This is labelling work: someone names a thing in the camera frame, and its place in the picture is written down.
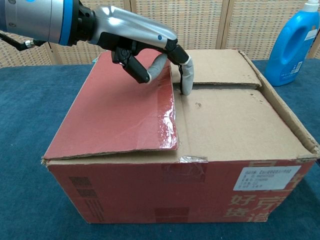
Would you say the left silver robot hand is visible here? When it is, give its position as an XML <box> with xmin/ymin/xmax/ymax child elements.
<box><xmin>77</xmin><ymin>5</ymin><xmax>195</xmax><ymax>97</ymax></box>

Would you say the brown cardboard box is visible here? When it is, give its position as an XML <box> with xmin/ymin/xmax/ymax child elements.
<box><xmin>41</xmin><ymin>48</ymin><xmax>320</xmax><ymax>225</ymax></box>

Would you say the wicker folding screen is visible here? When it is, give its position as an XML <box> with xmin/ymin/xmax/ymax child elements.
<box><xmin>0</xmin><ymin>0</ymin><xmax>320</xmax><ymax>69</ymax></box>

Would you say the blue carpet table cover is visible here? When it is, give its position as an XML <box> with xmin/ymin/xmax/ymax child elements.
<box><xmin>0</xmin><ymin>58</ymin><xmax>320</xmax><ymax>240</ymax></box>

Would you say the blue detergent pump bottle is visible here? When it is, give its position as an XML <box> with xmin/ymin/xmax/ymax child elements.
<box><xmin>264</xmin><ymin>0</ymin><xmax>320</xmax><ymax>87</ymax></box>

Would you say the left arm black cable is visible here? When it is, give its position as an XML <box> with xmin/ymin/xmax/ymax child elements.
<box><xmin>0</xmin><ymin>31</ymin><xmax>52</xmax><ymax>51</ymax></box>

